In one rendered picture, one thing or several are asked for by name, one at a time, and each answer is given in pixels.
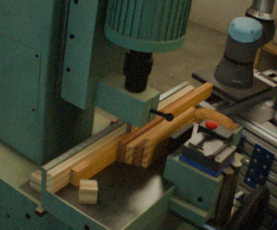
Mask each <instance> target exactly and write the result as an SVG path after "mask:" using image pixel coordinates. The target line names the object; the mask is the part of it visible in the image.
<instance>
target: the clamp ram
mask: <svg viewBox="0 0 277 230"><path fill-rule="evenodd" d="M193 128H194V124H191V123H189V124H187V125H185V126H184V127H182V128H181V129H179V130H178V131H177V132H175V133H174V134H172V135H171V136H170V137H169V144H168V147H167V154H166V158H165V163H164V167H163V168H165V164H166V161H167V157H168V156H169V155H170V154H172V153H173V152H174V151H175V150H176V149H178V148H179V147H181V146H182V145H184V144H185V143H186V142H187V141H188V140H190V139H191V137H192V134H193Z"/></svg>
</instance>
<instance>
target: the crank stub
mask: <svg viewBox="0 0 277 230"><path fill-rule="evenodd" d="M263 212H265V213H266V214H267V215H268V216H271V217H272V218H274V219H275V220H277V209H274V208H273V207H269V206H267V205H266V206H265V208H264V210H263Z"/></svg>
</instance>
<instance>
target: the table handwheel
mask: <svg viewBox="0 0 277 230"><path fill-rule="evenodd" d="M269 202H270V191H269V188H268V187H267V186H264V185H262V186H259V187H257V188H255V189H254V190H253V191H251V193H250V194H249V195H248V196H247V197H246V198H245V200H244V201H243V202H242V204H241V205H240V207H239V208H238V210H237V211H236V212H235V213H234V216H233V217H232V219H231V220H230V222H229V223H228V226H227V227H226V226H224V225H223V224H221V223H219V222H217V221H214V220H212V219H209V220H208V221H207V222H206V223H205V224H204V225H203V226H200V225H198V224H197V223H195V222H193V221H192V220H189V219H188V218H186V217H184V216H182V215H180V214H177V213H175V212H174V211H172V213H171V214H172V215H174V216H175V217H177V218H179V219H180V220H183V221H185V222H186V223H188V224H190V225H191V226H193V227H196V228H198V229H200V230H247V229H248V230H259V229H260V227H261V224H262V221H263V219H264V217H265V212H263V210H264V208H265V206H266V205H267V206H268V204H269ZM256 204H257V206H256ZM255 207H256V211H255V213H254V210H255ZM253 213H254V216H253V218H252V221H251V223H250V219H251V217H252V214H253ZM249 223H250V226H249V228H248V225H249Z"/></svg>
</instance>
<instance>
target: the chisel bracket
mask: <svg viewBox="0 0 277 230"><path fill-rule="evenodd" d="M159 101H160V92H159V91H156V90H155V89H153V88H150V87H148V86H147V87H146V91H144V92H132V91H129V90H127V89H126V88H125V76H124V75H122V74H120V73H118V72H115V71H113V72H112V73H111V74H109V75H106V76H104V77H102V78H100V79H98V80H97V84H96V91H95V102H94V105H95V106H97V107H99V108H101V109H103V110H105V111H107V112H110V113H111V114H114V115H115V116H117V117H118V118H120V119H122V120H124V121H126V122H128V123H130V124H132V125H134V126H136V127H138V128H141V127H142V126H144V125H146V124H147V123H149V122H150V121H152V120H154V119H155V118H156V116H157V114H153V113H151V112H149V110H150V109H151V108H152V109H155V110H158V105H159Z"/></svg>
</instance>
